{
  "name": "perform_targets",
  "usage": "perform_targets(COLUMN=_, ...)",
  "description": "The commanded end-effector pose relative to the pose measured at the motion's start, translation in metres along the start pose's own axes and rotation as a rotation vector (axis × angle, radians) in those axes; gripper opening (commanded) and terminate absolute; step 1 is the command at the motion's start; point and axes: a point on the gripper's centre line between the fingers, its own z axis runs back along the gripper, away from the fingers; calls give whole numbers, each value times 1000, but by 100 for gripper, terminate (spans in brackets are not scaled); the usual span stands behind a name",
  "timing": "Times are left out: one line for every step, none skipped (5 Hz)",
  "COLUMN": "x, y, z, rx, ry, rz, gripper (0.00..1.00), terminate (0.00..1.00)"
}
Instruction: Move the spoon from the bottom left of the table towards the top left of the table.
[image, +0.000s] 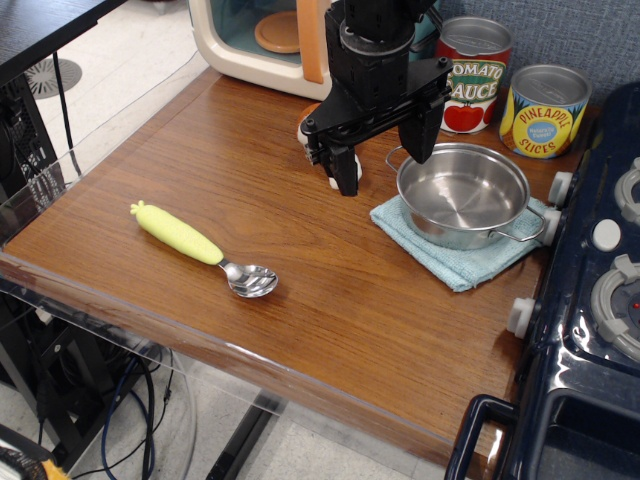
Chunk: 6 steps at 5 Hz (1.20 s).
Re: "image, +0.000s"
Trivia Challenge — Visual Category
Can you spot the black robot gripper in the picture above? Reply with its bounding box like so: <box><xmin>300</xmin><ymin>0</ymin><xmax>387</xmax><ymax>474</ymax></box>
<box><xmin>301</xmin><ymin>8</ymin><xmax>452</xmax><ymax>197</ymax></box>

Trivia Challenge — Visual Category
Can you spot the spoon with yellow-green handle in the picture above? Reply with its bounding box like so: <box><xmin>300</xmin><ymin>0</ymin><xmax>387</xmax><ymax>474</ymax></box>
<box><xmin>130</xmin><ymin>200</ymin><xmax>279</xmax><ymax>299</ymax></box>

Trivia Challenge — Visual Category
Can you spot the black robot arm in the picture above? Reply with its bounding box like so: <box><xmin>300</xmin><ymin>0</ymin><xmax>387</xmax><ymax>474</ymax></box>
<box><xmin>300</xmin><ymin>1</ymin><xmax>453</xmax><ymax>196</ymax></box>

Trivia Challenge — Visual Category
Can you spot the plush mushroom toy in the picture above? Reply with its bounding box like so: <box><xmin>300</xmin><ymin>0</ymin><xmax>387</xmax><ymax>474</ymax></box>
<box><xmin>297</xmin><ymin>103</ymin><xmax>363</xmax><ymax>181</ymax></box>

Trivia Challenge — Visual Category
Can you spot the stainless steel pot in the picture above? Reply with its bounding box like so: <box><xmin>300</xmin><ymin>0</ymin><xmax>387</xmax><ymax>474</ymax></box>
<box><xmin>385</xmin><ymin>143</ymin><xmax>546</xmax><ymax>251</ymax></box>

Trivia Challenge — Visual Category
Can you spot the tomato sauce can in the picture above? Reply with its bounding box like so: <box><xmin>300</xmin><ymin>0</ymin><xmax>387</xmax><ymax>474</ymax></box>
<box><xmin>436</xmin><ymin>16</ymin><xmax>514</xmax><ymax>133</ymax></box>

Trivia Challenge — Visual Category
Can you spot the teal toy microwave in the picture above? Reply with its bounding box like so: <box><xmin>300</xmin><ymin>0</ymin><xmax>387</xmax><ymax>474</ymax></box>
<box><xmin>189</xmin><ymin>1</ymin><xmax>442</xmax><ymax>107</ymax></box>

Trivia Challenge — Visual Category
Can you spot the light blue folded cloth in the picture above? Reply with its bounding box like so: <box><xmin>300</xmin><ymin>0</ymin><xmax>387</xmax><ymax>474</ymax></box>
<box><xmin>370</xmin><ymin>196</ymin><xmax>543</xmax><ymax>293</ymax></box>

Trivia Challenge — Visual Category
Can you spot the orange toy plate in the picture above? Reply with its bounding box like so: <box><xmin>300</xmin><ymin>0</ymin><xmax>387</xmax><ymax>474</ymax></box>
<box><xmin>254</xmin><ymin>10</ymin><xmax>300</xmax><ymax>54</ymax></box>

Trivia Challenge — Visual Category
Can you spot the pineapple slices can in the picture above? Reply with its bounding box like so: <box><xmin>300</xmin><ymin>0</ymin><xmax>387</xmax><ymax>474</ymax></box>
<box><xmin>499</xmin><ymin>64</ymin><xmax>592</xmax><ymax>159</ymax></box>

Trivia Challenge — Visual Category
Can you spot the dark blue toy stove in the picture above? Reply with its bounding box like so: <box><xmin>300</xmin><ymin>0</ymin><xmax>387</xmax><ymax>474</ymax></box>
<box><xmin>446</xmin><ymin>83</ymin><xmax>639</xmax><ymax>479</ymax></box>

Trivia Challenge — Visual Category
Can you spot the black table leg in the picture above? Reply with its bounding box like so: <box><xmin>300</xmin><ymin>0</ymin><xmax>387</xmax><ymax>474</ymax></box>
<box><xmin>205</xmin><ymin>406</ymin><xmax>272</xmax><ymax>480</ymax></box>

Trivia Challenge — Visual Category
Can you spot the round floor vent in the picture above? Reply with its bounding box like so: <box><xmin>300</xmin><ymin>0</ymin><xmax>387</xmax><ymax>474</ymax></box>
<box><xmin>25</xmin><ymin>58</ymin><xmax>83</xmax><ymax>100</ymax></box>

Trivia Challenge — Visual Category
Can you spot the black side desk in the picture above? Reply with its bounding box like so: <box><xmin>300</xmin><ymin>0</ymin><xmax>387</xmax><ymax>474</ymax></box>
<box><xmin>1</xmin><ymin>0</ymin><xmax>124</xmax><ymax>85</ymax></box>

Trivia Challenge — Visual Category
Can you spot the black cable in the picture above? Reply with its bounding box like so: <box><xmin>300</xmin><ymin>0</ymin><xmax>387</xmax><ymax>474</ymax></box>
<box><xmin>69</xmin><ymin>349</ymin><xmax>176</xmax><ymax>480</ymax></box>

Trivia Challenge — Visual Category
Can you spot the blue cable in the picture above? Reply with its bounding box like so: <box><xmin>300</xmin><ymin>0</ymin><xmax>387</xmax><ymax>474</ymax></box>
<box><xmin>101</xmin><ymin>357</ymin><xmax>156</xmax><ymax>480</ymax></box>

